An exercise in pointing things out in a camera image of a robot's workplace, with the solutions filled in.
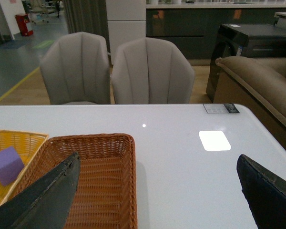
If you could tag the brown sofa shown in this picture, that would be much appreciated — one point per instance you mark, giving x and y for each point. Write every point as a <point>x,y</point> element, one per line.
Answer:
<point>260,85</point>

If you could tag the dark counter cabinet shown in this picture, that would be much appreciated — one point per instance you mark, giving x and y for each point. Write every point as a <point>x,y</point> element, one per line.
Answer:
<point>193,27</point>

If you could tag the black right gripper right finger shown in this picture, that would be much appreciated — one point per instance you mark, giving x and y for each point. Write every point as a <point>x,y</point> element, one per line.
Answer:
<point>265,193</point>

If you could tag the brown wicker basket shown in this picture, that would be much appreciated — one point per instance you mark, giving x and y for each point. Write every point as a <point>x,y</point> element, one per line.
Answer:
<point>106,192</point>

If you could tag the red box on floor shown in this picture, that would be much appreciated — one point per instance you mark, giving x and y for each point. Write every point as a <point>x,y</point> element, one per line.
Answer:
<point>24,24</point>

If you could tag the yellow wicker basket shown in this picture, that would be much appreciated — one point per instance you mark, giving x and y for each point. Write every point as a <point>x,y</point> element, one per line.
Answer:
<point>26,145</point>

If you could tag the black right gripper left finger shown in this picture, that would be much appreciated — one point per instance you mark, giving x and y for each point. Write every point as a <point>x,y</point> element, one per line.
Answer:
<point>46,203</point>

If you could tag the grey curtain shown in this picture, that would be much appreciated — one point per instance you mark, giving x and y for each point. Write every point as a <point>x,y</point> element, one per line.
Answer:
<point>87,16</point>

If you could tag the grey chair right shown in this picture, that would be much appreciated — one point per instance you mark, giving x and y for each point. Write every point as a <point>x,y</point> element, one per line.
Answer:
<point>151,71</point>

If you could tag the grey chair left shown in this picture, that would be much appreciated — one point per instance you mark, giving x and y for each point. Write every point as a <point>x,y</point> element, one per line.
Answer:
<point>76,70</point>

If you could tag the black appliance box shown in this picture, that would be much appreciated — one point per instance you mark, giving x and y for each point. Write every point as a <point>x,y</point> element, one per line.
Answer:
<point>248,40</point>

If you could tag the grey chair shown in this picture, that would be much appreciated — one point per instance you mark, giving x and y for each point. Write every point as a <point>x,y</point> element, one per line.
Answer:
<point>151,71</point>
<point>76,70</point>

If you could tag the table label sticker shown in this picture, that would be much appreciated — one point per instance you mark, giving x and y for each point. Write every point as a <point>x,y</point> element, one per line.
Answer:
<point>221,108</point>

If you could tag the purple foam cube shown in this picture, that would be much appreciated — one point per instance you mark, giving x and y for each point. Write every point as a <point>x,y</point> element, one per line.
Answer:
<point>10,165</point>

